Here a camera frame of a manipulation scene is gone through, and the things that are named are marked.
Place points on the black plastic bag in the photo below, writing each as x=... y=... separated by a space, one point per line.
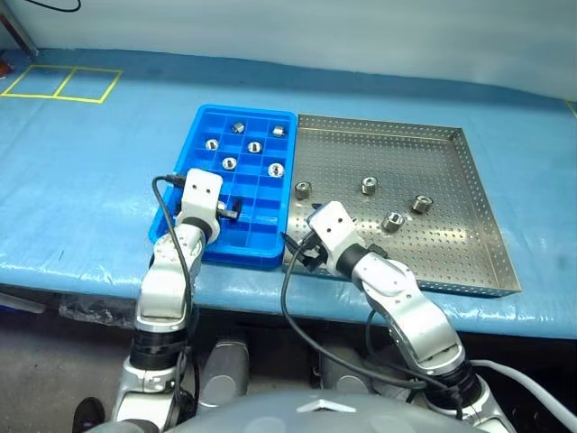
x=94 y=309

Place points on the grey rounded robot leg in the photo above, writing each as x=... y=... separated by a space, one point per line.
x=225 y=370
x=342 y=374

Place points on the yellow tape square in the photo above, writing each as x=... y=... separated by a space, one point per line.
x=18 y=81
x=108 y=88

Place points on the small red object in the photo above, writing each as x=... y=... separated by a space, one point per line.
x=3 y=68

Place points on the perforated steel tray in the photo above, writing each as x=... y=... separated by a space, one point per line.
x=405 y=153

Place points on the blue plastic table cover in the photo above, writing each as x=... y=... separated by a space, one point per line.
x=90 y=180

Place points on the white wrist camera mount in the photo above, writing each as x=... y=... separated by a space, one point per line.
x=200 y=189
x=333 y=225

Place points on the yellow tape strip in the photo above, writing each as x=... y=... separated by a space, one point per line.
x=572 y=107

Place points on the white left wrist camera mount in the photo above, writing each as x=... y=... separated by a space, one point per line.
x=200 y=189

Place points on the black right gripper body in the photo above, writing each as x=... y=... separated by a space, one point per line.
x=315 y=258

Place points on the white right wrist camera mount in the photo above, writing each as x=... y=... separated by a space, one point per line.
x=333 y=225

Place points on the black shoe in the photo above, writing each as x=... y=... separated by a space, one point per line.
x=88 y=415

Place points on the metal roller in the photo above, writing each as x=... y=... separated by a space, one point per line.
x=278 y=131
x=369 y=185
x=221 y=208
x=230 y=163
x=254 y=146
x=238 y=126
x=421 y=203
x=392 y=222
x=303 y=189
x=275 y=170
x=212 y=144

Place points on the blue compartment tray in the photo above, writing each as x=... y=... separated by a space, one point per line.
x=189 y=149

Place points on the metal frame post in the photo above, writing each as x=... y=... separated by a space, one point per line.
x=27 y=31

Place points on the grey robot torso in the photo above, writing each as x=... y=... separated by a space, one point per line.
x=279 y=412

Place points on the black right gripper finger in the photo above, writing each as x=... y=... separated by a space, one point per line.
x=293 y=247

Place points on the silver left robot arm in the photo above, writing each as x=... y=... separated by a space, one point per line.
x=162 y=288

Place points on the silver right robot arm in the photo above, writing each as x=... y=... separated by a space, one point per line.
x=405 y=302

